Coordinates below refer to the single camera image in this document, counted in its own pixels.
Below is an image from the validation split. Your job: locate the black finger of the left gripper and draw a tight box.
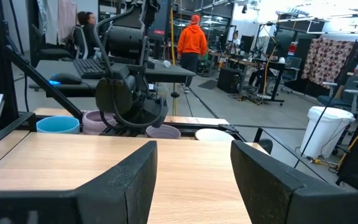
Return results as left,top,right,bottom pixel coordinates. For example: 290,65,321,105
95,77,116,114
114,77,134,114

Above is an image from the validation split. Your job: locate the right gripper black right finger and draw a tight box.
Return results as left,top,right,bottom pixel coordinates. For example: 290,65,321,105
231,140,306,224

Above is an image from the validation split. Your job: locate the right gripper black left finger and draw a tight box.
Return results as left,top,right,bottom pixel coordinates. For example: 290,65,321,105
71,141,158,224

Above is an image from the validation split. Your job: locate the purple mug white handle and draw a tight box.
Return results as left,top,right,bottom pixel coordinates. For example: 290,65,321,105
145,124,182,139

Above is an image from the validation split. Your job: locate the bright blue mug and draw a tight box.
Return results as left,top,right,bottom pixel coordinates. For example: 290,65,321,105
36,115,81,135

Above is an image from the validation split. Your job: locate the teal mug white inside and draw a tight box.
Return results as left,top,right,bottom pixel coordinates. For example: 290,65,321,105
195,128,236,143

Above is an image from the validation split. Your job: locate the black keyboard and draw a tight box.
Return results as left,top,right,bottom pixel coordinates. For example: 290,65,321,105
73,58,107,80

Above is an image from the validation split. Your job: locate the black computer mouse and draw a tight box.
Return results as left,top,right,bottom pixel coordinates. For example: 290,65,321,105
48,72,83,86

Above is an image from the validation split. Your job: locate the grey office chair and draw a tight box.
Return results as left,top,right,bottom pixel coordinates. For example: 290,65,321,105
72,25,90,60

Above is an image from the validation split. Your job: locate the person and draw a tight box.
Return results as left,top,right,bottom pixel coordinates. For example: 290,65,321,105
229,30,242,55
176,14,209,95
76,11,101,58

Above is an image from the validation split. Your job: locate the dark floor mat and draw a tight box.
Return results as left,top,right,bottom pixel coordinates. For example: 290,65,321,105
197,78,219,91

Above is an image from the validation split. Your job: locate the black office chair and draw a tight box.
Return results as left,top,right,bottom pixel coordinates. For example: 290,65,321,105
26,0,74,68

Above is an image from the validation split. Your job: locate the white trash bin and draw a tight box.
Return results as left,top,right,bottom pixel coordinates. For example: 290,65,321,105
300,106,356,159

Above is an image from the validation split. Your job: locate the black cabinet box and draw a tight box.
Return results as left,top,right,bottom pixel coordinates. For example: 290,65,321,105
216,67,246,95

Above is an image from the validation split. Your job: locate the pale hanging cloth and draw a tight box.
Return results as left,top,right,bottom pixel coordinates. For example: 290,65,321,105
37,0,78,45

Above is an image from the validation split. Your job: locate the blue white office chair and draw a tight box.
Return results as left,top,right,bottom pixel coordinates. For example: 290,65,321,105
316,81,358,114

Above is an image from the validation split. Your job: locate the blue-grey office chair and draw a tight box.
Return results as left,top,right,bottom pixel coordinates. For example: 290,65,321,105
279,55,303,94

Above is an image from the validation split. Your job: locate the black standing desk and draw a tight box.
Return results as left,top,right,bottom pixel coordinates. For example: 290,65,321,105
228,57,287,105

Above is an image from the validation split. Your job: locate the brown patterned hanging cloth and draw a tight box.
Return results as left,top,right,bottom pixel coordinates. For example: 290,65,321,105
300,37,355,90

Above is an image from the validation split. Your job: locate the yellow hanging cable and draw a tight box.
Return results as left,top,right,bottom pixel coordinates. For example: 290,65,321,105
169,9,180,117

